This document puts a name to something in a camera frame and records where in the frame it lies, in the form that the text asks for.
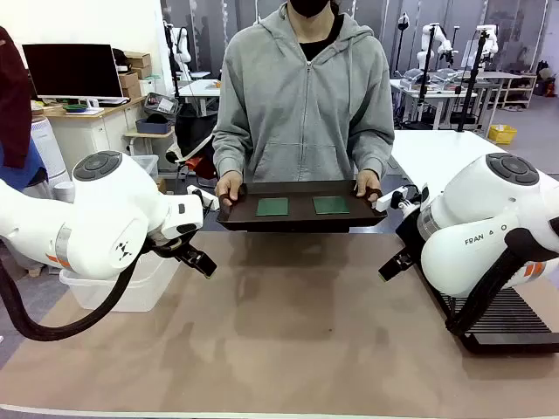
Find grey-sleeved left forearm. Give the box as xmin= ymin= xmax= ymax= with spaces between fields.
xmin=349 ymin=128 xmax=397 ymax=180

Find black chair with clothes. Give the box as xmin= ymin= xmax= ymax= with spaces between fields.
xmin=165 ymin=104 xmax=219 ymax=180

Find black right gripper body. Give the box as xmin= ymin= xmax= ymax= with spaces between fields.
xmin=395 ymin=211 xmax=424 ymax=263

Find stacked cardboard boxes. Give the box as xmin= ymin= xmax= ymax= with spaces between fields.
xmin=117 ymin=51 xmax=152 ymax=100

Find navy blue bin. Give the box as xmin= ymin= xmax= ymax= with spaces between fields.
xmin=135 ymin=115 xmax=174 ymax=135

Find dark brown serving tray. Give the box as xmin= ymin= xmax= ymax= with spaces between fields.
xmin=216 ymin=179 xmax=390 ymax=233

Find black sleeved arm cable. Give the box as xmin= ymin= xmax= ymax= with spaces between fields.
xmin=0 ymin=237 xmax=154 ymax=342
xmin=445 ymin=229 xmax=559 ymax=337

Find white cabinet desk wooden top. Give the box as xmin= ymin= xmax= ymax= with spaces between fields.
xmin=32 ymin=93 xmax=148 ymax=182

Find person's right hand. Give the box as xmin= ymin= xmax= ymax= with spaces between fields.
xmin=215 ymin=171 xmax=244 ymax=207

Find person in grey hoodie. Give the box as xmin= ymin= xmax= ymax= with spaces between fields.
xmin=211 ymin=8 xmax=397 ymax=184

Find large white table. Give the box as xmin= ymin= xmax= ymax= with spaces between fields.
xmin=386 ymin=129 xmax=559 ymax=189

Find green square PCB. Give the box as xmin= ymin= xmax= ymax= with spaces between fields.
xmin=312 ymin=196 xmax=352 ymax=216
xmin=255 ymin=197 xmax=291 ymax=217

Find black labelled parts tray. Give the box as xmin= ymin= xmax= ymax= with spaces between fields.
xmin=143 ymin=91 xmax=180 ymax=115

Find black face mask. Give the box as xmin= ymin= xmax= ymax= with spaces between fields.
xmin=287 ymin=0 xmax=331 ymax=18

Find small white side table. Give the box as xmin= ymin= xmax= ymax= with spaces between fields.
xmin=124 ymin=128 xmax=176 ymax=159

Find black computer monitor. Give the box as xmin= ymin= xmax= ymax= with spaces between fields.
xmin=21 ymin=43 xmax=125 ymax=101

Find wooden open shelf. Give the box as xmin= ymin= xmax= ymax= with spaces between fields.
xmin=501 ymin=72 xmax=538 ymax=110

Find black undershirt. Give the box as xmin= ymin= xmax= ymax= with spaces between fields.
xmin=299 ymin=17 xmax=346 ymax=62

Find black sleeved right arm cable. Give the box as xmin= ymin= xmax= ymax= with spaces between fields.
xmin=445 ymin=229 xmax=559 ymax=337

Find grey-sleeved right forearm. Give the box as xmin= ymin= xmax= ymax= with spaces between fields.
xmin=211 ymin=130 xmax=245 ymax=180

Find white background desk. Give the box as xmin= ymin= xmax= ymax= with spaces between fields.
xmin=176 ymin=78 xmax=224 ymax=117

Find black slotted PCB rack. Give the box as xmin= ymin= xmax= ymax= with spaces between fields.
xmin=438 ymin=278 xmax=559 ymax=354

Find bystander in maroon jacket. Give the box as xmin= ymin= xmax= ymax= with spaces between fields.
xmin=0 ymin=25 xmax=49 ymax=189

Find clear lidded storage box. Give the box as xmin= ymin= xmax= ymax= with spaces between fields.
xmin=130 ymin=155 xmax=159 ymax=180

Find black pole with lamp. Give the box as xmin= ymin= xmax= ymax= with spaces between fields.
xmin=395 ymin=11 xmax=411 ymax=75

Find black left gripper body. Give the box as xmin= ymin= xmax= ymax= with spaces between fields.
xmin=146 ymin=226 xmax=197 ymax=262

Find white air purifier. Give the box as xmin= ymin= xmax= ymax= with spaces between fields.
xmin=30 ymin=115 xmax=71 ymax=182

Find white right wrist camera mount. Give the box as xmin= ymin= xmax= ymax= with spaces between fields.
xmin=375 ymin=185 xmax=431 ymax=215

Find clear plastic open box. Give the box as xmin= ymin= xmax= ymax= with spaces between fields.
xmin=59 ymin=251 xmax=183 ymax=313

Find black tripod pole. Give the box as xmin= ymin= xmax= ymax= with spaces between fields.
xmin=456 ymin=30 xmax=490 ymax=132

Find black sleeved left arm cable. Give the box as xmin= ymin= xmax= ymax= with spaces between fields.
xmin=0 ymin=237 xmax=154 ymax=342

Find small white cylinder device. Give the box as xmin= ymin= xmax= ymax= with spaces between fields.
xmin=52 ymin=181 xmax=76 ymax=203

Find black stand pole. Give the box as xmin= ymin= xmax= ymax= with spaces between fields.
xmin=417 ymin=25 xmax=438 ymax=106

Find person's left hand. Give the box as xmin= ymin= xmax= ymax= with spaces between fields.
xmin=354 ymin=169 xmax=383 ymax=203

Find yellow plastic bin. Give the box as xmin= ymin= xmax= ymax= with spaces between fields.
xmin=487 ymin=124 xmax=519 ymax=145

